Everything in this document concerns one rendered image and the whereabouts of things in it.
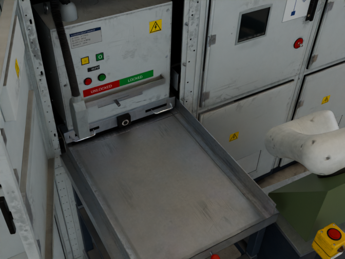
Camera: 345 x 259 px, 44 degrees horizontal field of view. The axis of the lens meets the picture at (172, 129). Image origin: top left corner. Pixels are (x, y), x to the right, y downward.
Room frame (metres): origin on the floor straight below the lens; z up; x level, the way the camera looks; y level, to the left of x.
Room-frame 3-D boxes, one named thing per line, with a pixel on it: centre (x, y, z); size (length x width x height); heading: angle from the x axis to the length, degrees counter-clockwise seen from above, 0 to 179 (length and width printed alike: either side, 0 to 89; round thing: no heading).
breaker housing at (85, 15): (1.65, 0.36, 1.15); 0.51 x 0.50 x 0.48; 32
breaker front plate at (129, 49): (1.43, 0.23, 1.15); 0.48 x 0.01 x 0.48; 122
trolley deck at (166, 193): (1.11, 0.03, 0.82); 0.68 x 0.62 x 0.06; 32
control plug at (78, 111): (1.26, 0.37, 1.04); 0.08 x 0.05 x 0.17; 32
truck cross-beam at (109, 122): (1.45, 0.24, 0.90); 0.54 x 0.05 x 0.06; 122
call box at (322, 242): (0.86, -0.57, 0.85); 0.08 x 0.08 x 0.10; 32
